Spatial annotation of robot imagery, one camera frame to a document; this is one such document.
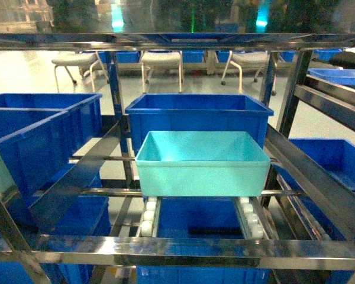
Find grey chair right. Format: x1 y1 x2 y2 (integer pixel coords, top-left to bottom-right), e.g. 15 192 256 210
221 51 270 94

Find grey chair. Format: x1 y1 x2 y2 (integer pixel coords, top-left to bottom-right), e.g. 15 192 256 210
51 51 109 93
221 51 270 94
140 50 183 94

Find blue bin left shelf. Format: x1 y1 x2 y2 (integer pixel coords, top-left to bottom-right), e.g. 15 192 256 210
0 93 102 199

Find grey chair middle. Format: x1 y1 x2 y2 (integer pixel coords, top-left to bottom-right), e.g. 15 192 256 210
140 50 183 94

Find grey chair left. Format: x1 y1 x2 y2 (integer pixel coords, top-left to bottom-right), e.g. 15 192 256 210
51 51 109 93

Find blue bin right shelf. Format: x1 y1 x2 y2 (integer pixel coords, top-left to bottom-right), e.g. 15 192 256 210
276 138 355 240

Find white roller track right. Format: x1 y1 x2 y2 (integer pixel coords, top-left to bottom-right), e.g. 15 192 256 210
233 197 267 240

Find steel shelf frame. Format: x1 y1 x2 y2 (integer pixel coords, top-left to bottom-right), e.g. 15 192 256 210
0 33 355 283

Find blue bin lower shelf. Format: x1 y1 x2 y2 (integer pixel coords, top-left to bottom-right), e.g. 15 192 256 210
137 198 270 283

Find teal plastic bin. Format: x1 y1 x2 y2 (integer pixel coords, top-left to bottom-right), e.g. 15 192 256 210
135 131 271 197

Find blue bin behind teal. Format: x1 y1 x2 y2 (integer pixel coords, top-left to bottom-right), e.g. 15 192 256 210
125 94 274 153

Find blue bin shelf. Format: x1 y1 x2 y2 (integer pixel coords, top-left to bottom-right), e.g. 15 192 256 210
137 198 270 283
0 93 102 199
276 138 355 240

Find white roller track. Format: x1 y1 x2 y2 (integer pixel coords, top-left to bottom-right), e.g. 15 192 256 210
135 196 162 237
233 197 267 240

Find white roller track left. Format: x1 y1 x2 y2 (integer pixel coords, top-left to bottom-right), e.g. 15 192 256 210
135 196 162 237

